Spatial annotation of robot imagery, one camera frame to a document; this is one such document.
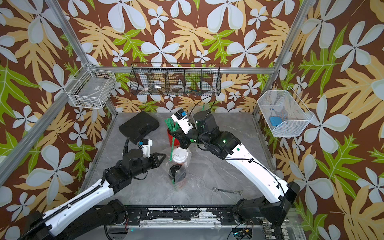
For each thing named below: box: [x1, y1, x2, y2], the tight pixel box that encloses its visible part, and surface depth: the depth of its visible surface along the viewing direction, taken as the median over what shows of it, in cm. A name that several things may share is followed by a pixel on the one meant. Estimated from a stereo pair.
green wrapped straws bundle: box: [164, 117, 181, 132], surface depth 94 cm
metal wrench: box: [212, 187, 244, 196], surface depth 84 cm
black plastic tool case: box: [118, 111, 160, 145], surface depth 109 cm
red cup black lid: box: [170, 164, 182, 181], surface depth 74 cm
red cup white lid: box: [172, 147, 189, 166], surface depth 78 cm
